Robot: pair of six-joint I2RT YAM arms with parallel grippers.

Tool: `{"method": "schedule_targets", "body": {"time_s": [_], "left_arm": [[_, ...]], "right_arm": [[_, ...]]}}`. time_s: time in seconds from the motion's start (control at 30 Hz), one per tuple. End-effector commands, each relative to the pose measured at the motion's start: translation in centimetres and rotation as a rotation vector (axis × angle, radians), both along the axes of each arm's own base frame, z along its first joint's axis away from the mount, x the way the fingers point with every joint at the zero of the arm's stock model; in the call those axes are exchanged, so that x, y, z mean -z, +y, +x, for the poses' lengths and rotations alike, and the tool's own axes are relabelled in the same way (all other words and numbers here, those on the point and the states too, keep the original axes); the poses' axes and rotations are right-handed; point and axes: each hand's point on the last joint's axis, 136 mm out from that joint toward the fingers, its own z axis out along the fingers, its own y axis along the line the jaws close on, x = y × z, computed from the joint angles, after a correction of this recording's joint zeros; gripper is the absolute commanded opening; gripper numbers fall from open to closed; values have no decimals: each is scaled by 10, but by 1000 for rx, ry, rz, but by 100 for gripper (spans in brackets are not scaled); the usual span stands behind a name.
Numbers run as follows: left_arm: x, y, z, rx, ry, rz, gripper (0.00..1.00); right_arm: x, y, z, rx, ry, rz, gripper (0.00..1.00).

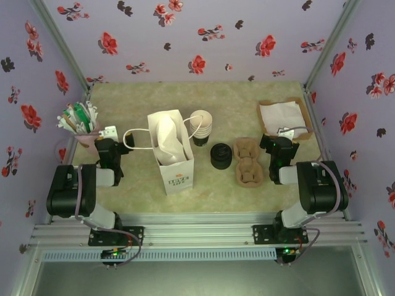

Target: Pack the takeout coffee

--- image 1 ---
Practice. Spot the stack of pulp cup carriers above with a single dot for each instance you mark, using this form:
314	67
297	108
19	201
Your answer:
248	166

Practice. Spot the white printed paper bag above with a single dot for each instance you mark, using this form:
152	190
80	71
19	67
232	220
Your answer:
179	179

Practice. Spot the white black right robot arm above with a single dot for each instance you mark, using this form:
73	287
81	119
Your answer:
324	191

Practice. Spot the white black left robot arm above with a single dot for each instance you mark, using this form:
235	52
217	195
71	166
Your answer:
68	191

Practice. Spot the pink straw holder cup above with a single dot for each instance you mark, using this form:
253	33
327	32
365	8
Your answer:
86	145

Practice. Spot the white wrapped straw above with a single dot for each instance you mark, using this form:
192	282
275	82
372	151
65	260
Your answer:
63	123
92	111

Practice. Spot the green wrapped straw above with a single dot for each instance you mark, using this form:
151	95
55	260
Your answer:
83	114
77	118

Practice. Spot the stack of black lids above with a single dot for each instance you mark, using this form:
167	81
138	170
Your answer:
221	154

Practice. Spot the brown cardboard napkin box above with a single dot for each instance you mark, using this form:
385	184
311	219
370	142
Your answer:
305	106

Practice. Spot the stack of paper cups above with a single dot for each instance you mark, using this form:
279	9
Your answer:
201	121

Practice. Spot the black controller board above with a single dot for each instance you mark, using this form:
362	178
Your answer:
287	254
109	256

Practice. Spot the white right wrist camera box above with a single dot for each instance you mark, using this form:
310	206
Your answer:
285	132

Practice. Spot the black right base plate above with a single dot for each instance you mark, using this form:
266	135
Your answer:
262	235

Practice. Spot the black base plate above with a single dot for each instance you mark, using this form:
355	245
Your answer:
135	235
262	235

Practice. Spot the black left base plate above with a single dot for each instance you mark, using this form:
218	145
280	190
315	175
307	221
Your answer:
135	235

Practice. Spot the aluminium front rail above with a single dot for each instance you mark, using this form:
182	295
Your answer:
197	228

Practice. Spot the aluminium corner post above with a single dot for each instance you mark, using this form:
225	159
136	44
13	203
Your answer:
333	43
58	40

